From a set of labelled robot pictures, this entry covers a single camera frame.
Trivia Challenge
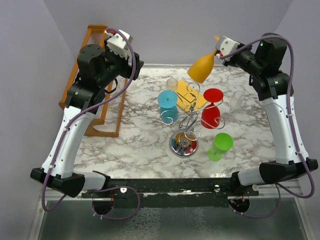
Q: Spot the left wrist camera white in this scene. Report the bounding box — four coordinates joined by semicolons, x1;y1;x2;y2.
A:
105;30;130;60

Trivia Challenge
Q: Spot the blue plastic wine glass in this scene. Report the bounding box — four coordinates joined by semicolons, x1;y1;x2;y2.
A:
157;90;179;125

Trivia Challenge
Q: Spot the green plastic wine glass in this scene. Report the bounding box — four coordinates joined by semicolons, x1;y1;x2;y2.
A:
207;132;234;162

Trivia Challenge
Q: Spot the clear wine glass right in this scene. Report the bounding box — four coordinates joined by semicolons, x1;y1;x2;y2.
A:
229;90;245;112

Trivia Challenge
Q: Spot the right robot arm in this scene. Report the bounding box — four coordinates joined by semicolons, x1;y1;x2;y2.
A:
216;33;319;196

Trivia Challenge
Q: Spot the wooden dish rack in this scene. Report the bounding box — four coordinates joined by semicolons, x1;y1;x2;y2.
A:
58;24;126;138

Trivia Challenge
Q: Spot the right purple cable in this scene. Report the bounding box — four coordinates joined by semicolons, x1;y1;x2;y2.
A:
219;34;315;219

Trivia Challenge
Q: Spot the red plastic wine glass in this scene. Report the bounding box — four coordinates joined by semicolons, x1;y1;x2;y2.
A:
201;88;224;129

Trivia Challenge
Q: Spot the clear wine glass by book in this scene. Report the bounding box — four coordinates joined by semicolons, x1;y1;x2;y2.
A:
166;78;178;92

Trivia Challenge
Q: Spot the purple cable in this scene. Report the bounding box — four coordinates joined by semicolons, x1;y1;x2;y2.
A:
41;27;141;221
219;34;315;219

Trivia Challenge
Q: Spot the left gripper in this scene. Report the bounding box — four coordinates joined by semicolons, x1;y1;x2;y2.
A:
97;38;143;88

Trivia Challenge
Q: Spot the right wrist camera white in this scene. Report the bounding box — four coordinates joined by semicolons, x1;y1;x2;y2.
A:
215;35;241;60

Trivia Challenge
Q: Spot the black mounting rail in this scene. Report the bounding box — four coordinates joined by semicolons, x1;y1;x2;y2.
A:
81;177;259;209

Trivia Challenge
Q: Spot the yellow plastic wine glass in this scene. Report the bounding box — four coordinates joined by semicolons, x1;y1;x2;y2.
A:
187;48;217;84

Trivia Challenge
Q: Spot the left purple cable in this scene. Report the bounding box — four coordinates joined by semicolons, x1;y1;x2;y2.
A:
41;27;141;221

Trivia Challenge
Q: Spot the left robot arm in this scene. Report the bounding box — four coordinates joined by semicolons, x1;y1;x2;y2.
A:
30;36;144;198

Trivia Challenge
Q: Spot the chrome wine glass rack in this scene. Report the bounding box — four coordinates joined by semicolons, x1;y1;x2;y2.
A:
159;98;225;158

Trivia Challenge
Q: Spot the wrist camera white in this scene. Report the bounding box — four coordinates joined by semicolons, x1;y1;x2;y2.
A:
215;35;241;60
105;30;130;60

